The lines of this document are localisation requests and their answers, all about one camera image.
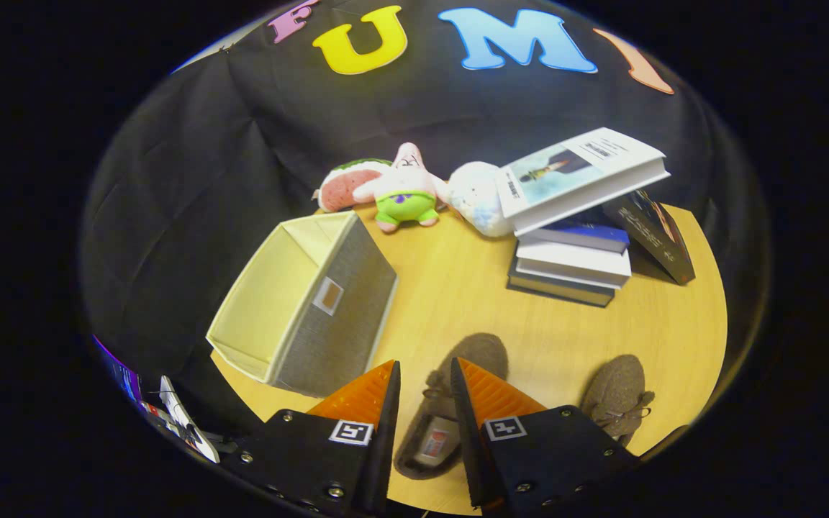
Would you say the white book with picture cover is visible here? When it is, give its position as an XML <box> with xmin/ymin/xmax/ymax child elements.
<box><xmin>495</xmin><ymin>127</ymin><xmax>671</xmax><ymax>237</ymax></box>

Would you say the pink starfish plush toy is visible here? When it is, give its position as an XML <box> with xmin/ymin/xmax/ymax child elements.
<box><xmin>353</xmin><ymin>142</ymin><xmax>451</xmax><ymax>233</ymax></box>

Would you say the white plastic device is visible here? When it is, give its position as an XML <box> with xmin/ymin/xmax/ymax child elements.
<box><xmin>140</xmin><ymin>374</ymin><xmax>222</xmax><ymax>465</ymax></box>

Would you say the brown fuzzy shoe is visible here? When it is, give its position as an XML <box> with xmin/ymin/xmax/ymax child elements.
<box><xmin>580</xmin><ymin>355</ymin><xmax>656</xmax><ymax>448</ymax></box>
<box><xmin>394</xmin><ymin>332</ymin><xmax>510</xmax><ymax>481</ymax></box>

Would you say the blue book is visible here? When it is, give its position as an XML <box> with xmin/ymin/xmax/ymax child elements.
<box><xmin>526</xmin><ymin>209</ymin><xmax>631</xmax><ymax>254</ymax></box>

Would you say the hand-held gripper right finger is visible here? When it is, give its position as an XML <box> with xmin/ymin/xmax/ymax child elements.
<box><xmin>449</xmin><ymin>356</ymin><xmax>640</xmax><ymax>518</ymax></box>

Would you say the purple glossy packet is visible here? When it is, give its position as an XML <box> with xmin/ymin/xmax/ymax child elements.
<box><xmin>93</xmin><ymin>335</ymin><xmax>143</xmax><ymax>404</ymax></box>

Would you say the watermelon slice plush toy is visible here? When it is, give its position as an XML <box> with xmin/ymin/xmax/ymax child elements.
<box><xmin>314</xmin><ymin>158</ymin><xmax>394</xmax><ymax>214</ymax></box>

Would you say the white and blue plush toy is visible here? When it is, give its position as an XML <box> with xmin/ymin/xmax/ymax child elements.
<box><xmin>447</xmin><ymin>161</ymin><xmax>516</xmax><ymax>238</ymax></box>

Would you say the grey fabric storage box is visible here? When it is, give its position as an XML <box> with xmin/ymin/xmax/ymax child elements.
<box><xmin>206</xmin><ymin>210</ymin><xmax>399</xmax><ymax>398</ymax></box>

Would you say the thick white book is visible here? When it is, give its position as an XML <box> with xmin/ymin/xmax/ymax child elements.
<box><xmin>515</xmin><ymin>237</ymin><xmax>633</xmax><ymax>290</ymax></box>

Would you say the black book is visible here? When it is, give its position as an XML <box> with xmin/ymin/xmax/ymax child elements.
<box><xmin>602</xmin><ymin>189</ymin><xmax>697</xmax><ymax>286</ymax></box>

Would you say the dark grey book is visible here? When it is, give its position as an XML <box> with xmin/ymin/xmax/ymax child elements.
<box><xmin>507</xmin><ymin>259</ymin><xmax>617</xmax><ymax>309</ymax></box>

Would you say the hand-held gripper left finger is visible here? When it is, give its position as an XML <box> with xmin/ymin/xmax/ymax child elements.
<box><xmin>218</xmin><ymin>359</ymin><xmax>402</xmax><ymax>518</ymax></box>

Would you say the black backdrop cloth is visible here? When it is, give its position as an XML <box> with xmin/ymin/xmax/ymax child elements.
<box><xmin>80</xmin><ymin>0</ymin><xmax>771</xmax><ymax>432</ymax></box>

